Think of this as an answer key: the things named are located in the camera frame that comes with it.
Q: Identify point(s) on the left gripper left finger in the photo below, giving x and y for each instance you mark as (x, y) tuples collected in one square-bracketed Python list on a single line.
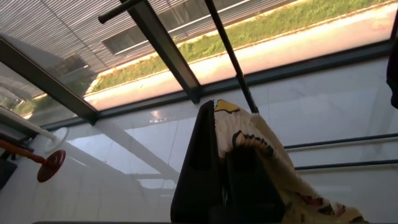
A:
[(202, 174)]

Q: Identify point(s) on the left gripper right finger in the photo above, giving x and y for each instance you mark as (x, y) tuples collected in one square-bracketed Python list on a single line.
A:
[(252, 193)]

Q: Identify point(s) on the cream printed garment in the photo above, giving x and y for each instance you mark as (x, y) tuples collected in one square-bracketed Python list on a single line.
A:
[(242, 124)]

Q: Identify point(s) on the black clothes rack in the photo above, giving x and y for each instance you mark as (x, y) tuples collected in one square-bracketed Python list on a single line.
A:
[(231, 59)]

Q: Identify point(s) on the window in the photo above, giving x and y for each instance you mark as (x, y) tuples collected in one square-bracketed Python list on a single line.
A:
[(164, 46)]

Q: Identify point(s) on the white round-footed stand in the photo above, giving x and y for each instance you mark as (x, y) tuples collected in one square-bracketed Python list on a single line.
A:
[(57, 140)]

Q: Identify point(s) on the red round-footed stand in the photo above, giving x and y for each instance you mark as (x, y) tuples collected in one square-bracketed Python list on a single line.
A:
[(51, 165)]

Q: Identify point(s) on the black garment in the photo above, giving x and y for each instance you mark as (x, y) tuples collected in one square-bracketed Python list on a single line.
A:
[(393, 77)]

